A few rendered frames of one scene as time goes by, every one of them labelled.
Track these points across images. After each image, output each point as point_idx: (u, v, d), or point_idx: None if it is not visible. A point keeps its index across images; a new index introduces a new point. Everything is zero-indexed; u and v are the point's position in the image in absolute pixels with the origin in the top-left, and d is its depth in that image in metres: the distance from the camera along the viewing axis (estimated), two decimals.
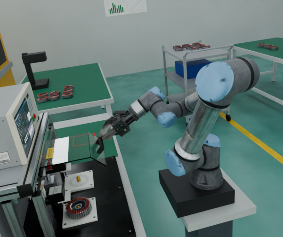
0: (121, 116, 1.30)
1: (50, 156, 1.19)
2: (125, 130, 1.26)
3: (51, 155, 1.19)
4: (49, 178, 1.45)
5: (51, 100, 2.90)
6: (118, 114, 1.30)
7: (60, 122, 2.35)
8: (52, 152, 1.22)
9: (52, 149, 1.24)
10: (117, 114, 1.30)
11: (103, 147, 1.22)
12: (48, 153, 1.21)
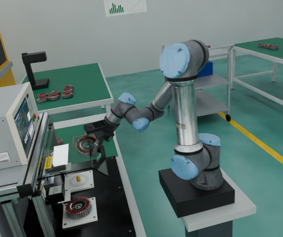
0: (104, 130, 1.38)
1: (49, 166, 1.11)
2: None
3: (49, 165, 1.12)
4: (49, 178, 1.45)
5: (51, 100, 2.90)
6: (103, 133, 1.37)
7: (60, 122, 2.35)
8: (50, 161, 1.14)
9: (51, 158, 1.17)
10: (103, 133, 1.37)
11: (105, 157, 1.15)
12: (47, 162, 1.14)
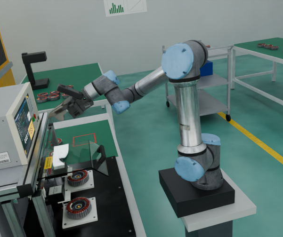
0: (75, 101, 1.28)
1: (49, 166, 1.11)
2: None
3: (49, 165, 1.12)
4: None
5: (51, 100, 2.90)
6: (73, 101, 1.26)
7: (60, 122, 2.35)
8: (50, 161, 1.14)
9: (51, 158, 1.17)
10: (72, 101, 1.26)
11: (105, 157, 1.15)
12: (47, 162, 1.14)
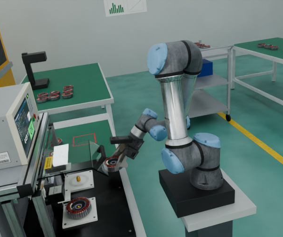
0: (129, 145, 1.46)
1: (49, 166, 1.11)
2: None
3: (49, 165, 1.12)
4: (49, 178, 1.45)
5: (51, 100, 2.90)
6: (127, 146, 1.45)
7: (60, 122, 2.35)
8: (50, 161, 1.14)
9: (51, 158, 1.17)
10: (126, 147, 1.45)
11: (105, 157, 1.15)
12: (47, 162, 1.14)
